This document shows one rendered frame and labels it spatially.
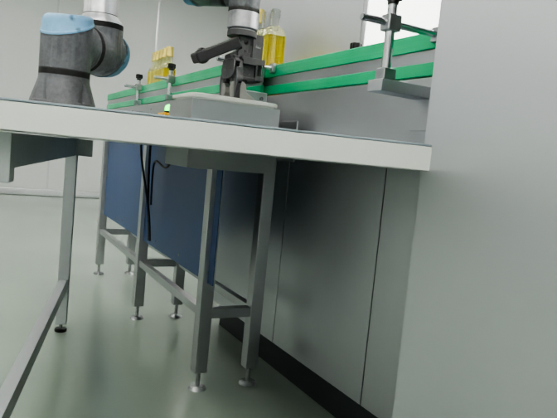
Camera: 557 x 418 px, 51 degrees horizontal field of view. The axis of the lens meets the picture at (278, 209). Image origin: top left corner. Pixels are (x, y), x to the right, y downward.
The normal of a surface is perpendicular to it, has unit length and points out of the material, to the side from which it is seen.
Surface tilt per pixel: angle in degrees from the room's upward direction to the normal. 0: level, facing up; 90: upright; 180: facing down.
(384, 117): 90
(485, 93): 90
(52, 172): 90
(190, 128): 90
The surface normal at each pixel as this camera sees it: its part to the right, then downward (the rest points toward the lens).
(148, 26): 0.46, 0.12
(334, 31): -0.88, -0.04
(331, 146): 0.25, 0.11
